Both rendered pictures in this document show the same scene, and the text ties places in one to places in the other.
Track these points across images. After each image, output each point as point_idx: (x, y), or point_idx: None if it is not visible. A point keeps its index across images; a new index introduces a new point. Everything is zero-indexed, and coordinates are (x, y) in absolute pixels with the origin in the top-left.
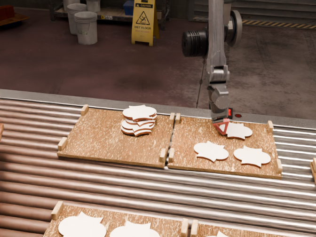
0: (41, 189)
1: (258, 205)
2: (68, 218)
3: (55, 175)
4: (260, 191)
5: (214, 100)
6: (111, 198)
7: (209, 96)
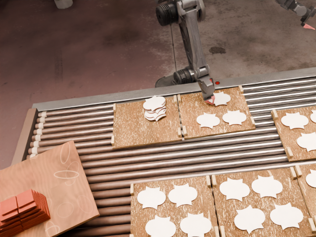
0: (114, 176)
1: (245, 152)
2: (140, 193)
3: (117, 163)
4: (244, 141)
5: (204, 90)
6: (158, 171)
7: (199, 84)
